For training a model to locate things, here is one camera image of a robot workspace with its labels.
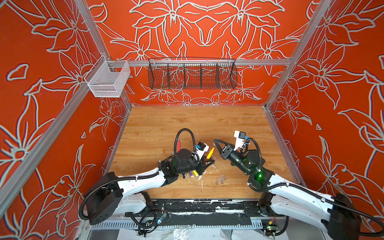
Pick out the orange marker pen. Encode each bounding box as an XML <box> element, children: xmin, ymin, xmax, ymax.
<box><xmin>206</xmin><ymin>147</ymin><xmax>215</xmax><ymax>160</ymax></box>

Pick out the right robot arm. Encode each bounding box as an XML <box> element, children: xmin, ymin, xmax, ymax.
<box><xmin>214</xmin><ymin>137</ymin><xmax>384</xmax><ymax>240</ymax></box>

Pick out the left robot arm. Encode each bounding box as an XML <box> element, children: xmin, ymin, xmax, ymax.
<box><xmin>78</xmin><ymin>138</ymin><xmax>214</xmax><ymax>225</ymax></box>

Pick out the clear plastic bin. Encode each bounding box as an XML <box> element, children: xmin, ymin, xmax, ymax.
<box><xmin>85</xmin><ymin>60</ymin><xmax>131</xmax><ymax>98</ymax></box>

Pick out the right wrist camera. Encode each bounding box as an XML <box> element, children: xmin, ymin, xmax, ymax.
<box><xmin>234</xmin><ymin>131</ymin><xmax>248</xmax><ymax>151</ymax></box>

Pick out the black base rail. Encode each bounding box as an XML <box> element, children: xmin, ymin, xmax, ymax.
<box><xmin>124</xmin><ymin>198</ymin><xmax>286</xmax><ymax>219</ymax></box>

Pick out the black wire basket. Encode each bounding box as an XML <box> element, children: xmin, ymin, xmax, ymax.
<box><xmin>148</xmin><ymin>57</ymin><xmax>238</xmax><ymax>90</ymax></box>

